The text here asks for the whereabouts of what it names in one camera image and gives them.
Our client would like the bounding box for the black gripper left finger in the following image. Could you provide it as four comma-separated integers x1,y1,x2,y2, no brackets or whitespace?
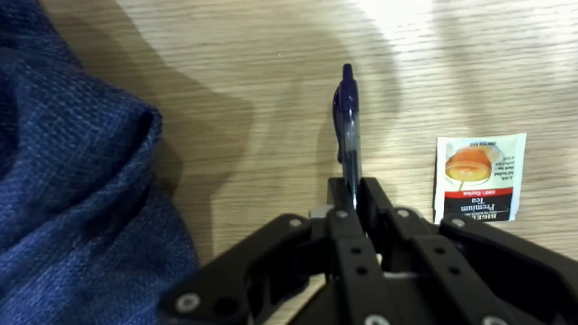
157,176,394,325

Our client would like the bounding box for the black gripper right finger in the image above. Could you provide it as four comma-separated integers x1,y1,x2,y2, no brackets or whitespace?
358,176,578,325

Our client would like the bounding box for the black pen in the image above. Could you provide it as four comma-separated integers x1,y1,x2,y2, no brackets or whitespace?
332,62,363,210

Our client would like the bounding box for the small sauce packet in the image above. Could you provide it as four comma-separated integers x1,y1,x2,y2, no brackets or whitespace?
432,133,529,226

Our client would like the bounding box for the dark blue towel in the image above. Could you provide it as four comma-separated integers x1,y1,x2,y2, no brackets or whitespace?
0,0,201,325

